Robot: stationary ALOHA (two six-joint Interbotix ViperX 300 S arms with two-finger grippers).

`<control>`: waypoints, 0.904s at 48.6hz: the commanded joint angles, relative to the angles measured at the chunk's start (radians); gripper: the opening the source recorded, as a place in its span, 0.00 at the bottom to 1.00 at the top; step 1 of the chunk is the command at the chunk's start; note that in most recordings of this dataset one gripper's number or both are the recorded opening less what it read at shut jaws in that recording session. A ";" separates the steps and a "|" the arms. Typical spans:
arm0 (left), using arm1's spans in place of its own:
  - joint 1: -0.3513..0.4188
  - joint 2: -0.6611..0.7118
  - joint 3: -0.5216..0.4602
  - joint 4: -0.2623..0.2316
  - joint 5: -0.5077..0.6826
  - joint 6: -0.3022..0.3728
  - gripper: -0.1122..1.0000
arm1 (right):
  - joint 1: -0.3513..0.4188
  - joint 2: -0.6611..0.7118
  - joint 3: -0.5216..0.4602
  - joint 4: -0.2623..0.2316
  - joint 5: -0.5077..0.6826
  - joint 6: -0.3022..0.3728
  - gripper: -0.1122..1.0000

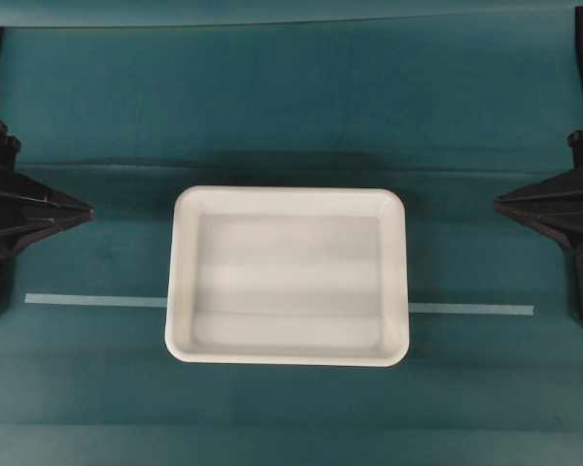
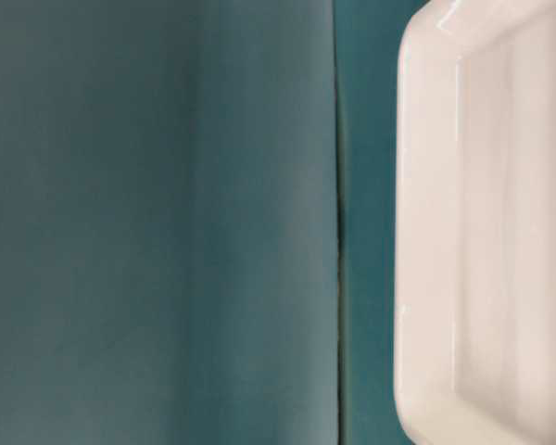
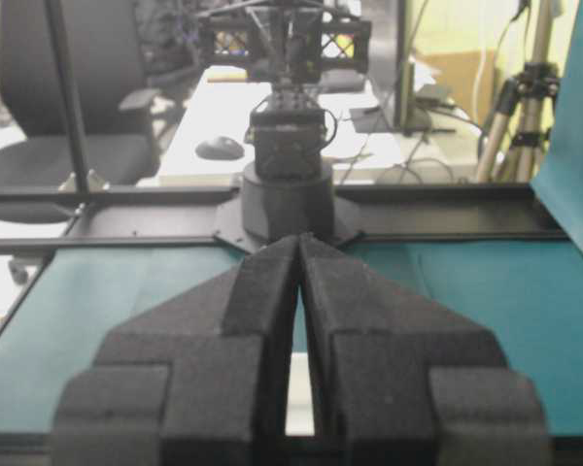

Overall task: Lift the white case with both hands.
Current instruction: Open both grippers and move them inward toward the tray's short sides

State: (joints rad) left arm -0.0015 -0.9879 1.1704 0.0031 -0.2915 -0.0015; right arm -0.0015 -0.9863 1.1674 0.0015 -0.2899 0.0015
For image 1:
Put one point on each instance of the teal table cloth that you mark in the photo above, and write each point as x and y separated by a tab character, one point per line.
448	117

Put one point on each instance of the light blue tape strip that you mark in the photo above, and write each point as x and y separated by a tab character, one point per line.
159	302

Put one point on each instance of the white rectangular plastic case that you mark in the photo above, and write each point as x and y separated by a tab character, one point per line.
288	275

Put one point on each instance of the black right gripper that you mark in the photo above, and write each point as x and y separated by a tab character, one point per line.
554	208

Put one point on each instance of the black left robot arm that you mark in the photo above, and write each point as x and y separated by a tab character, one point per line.
30	211

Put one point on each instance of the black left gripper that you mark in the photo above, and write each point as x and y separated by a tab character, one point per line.
30	211

